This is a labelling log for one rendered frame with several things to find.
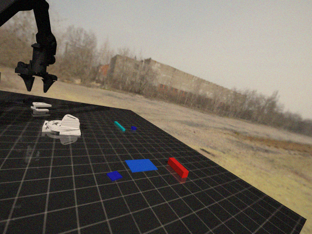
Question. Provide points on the red rectangular block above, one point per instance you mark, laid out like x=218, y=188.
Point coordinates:
x=181, y=170

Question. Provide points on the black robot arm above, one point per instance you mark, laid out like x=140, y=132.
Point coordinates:
x=46, y=45

